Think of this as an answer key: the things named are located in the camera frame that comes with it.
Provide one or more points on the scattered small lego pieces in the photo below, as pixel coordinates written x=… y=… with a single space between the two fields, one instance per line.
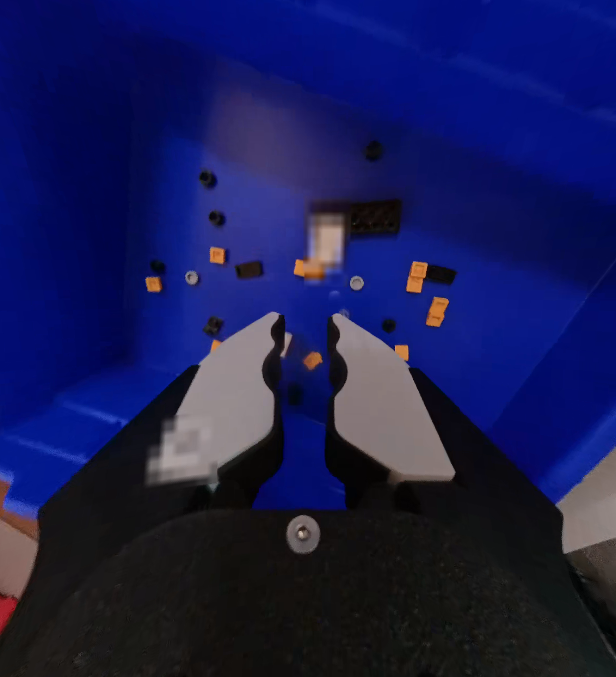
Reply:
x=217 y=255

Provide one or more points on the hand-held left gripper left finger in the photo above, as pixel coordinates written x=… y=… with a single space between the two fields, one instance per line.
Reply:
x=228 y=391

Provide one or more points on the blue plastic bin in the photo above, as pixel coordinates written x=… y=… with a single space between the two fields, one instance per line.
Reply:
x=75 y=158

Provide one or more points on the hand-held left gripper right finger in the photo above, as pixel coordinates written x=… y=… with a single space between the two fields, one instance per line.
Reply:
x=392 y=418

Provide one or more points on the black lego plate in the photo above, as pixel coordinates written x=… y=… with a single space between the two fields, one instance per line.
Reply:
x=375 y=217

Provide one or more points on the tiny orange lego brick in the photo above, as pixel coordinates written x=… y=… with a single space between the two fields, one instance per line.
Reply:
x=312 y=360

